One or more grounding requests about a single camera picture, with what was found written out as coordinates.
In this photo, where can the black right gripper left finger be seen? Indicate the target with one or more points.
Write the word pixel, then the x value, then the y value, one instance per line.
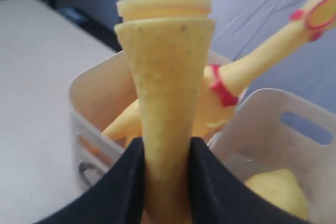
pixel 118 197

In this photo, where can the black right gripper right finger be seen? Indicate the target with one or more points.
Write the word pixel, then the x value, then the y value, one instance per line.
pixel 217 196

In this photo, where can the whole yellow rubber chicken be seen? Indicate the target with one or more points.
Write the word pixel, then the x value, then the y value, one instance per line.
pixel 126 126
pixel 222 85

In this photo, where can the chicken head with white tube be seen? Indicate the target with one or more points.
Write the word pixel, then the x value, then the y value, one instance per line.
pixel 166 43

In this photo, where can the cream bin marked X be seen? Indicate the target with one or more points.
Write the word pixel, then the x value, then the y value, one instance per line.
pixel 274 129

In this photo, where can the cream bin marked O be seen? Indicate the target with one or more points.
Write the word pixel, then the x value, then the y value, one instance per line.
pixel 97 96

